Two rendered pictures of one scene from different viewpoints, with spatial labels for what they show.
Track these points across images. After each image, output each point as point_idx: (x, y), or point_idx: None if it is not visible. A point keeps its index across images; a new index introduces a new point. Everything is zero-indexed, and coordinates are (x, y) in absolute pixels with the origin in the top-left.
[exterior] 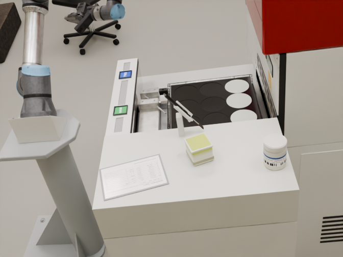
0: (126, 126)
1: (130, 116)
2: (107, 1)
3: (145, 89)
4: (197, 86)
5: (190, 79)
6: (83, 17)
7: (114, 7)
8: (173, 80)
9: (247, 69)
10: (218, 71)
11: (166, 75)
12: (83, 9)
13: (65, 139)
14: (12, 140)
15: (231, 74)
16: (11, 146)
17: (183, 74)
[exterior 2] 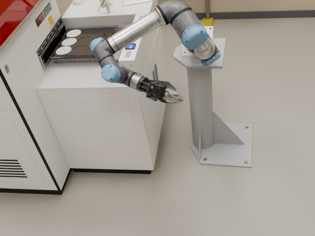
0: (136, 18)
1: (132, 22)
2: (125, 70)
3: (121, 50)
4: (86, 51)
5: (86, 80)
6: (157, 81)
7: (120, 66)
8: (99, 80)
9: (42, 83)
10: (63, 84)
11: (102, 85)
12: (155, 81)
13: (181, 45)
14: (219, 47)
15: (56, 81)
16: (218, 43)
17: (89, 84)
